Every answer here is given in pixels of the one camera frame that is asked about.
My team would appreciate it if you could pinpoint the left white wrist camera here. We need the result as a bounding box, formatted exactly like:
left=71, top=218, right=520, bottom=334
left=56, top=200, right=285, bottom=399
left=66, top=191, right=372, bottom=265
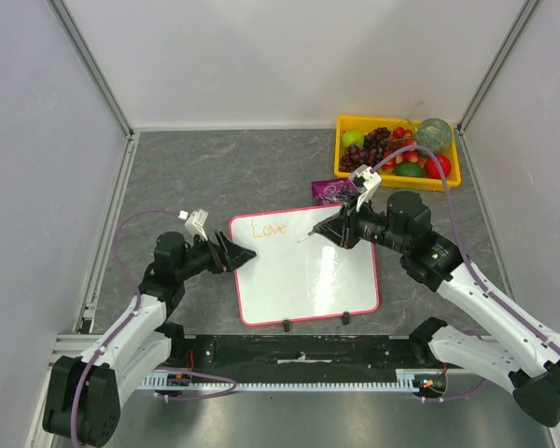
left=177, top=209, right=208, bottom=241

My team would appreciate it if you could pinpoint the light blue cable duct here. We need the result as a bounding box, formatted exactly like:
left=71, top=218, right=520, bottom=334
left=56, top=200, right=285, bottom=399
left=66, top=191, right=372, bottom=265
left=136, top=370, right=445, bottom=394

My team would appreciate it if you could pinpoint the pink framed whiteboard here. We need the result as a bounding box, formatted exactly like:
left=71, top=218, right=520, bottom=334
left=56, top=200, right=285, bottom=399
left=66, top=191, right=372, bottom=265
left=229, top=204, right=381, bottom=327

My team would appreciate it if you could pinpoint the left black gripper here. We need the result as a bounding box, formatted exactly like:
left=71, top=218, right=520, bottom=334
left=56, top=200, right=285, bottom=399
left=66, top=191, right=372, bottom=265
left=175, top=230, right=256, bottom=281

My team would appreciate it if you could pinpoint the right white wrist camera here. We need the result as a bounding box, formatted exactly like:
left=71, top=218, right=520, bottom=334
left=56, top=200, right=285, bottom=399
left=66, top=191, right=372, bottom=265
left=348, top=164, right=382, bottom=212

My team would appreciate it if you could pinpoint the green mango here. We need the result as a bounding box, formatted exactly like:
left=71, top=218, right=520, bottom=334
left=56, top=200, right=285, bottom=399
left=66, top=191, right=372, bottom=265
left=395, top=162, right=426, bottom=178

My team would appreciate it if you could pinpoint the yellow plastic tray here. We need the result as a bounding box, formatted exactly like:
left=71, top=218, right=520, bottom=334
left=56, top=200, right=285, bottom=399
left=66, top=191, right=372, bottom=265
left=334, top=115, right=461, bottom=191

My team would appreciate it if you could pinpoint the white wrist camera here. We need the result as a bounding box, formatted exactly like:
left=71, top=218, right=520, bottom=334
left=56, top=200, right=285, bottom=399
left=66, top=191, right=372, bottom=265
left=348, top=164, right=382, bottom=212
left=177, top=209, right=208, bottom=241

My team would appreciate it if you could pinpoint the red apple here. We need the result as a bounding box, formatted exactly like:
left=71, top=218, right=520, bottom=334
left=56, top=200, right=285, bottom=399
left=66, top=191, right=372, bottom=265
left=424, top=154, right=452, bottom=179

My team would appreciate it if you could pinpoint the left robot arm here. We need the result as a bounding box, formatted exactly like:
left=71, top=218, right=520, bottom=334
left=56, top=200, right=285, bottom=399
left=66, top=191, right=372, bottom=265
left=42, top=231, right=257, bottom=447

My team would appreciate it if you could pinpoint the dark purple grape bunch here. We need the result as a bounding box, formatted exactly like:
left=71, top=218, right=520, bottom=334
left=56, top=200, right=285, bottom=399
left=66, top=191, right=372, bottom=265
left=339, top=127, right=391, bottom=173

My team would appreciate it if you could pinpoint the green apple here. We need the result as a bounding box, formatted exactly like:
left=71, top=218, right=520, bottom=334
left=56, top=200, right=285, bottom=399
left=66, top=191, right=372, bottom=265
left=342, top=130, right=365, bottom=147

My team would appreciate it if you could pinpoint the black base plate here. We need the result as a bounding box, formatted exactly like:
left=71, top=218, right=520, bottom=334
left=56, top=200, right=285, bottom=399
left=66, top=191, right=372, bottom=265
left=157, top=334, right=443, bottom=385

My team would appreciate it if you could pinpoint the red peach cluster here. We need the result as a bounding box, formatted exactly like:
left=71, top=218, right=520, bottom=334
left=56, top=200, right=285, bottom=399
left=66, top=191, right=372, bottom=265
left=383, top=126, right=425, bottom=174

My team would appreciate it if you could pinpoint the orange capped marker pen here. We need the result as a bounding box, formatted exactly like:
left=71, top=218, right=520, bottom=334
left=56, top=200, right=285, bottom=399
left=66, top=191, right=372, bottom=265
left=297, top=231, right=314, bottom=244

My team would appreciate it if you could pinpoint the green netted melon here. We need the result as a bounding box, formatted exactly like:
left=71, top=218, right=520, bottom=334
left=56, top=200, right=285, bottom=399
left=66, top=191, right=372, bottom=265
left=415, top=118, right=454, bottom=155

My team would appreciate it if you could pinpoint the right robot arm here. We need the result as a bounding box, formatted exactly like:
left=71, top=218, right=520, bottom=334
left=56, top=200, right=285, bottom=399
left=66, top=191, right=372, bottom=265
left=312, top=191, right=560, bottom=427

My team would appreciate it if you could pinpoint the purple snack bag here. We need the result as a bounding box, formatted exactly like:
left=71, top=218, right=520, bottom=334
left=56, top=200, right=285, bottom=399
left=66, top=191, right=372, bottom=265
left=311, top=178, right=357, bottom=205

